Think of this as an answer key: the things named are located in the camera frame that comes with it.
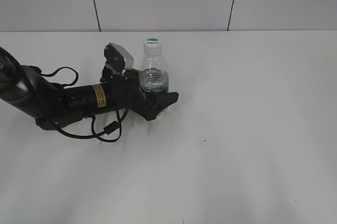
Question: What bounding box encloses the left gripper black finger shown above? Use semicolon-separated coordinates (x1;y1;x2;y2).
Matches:
146;91;179;115

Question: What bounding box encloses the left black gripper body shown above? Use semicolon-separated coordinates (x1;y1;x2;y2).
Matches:
100;66;157;121

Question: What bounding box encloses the clear water bottle green label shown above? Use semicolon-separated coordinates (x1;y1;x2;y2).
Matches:
138;48;169;107

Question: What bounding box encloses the white green bottle cap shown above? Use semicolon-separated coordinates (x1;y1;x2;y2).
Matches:
143;38;162;56

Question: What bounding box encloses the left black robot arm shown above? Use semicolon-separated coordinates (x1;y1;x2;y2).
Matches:
1;43;179;130

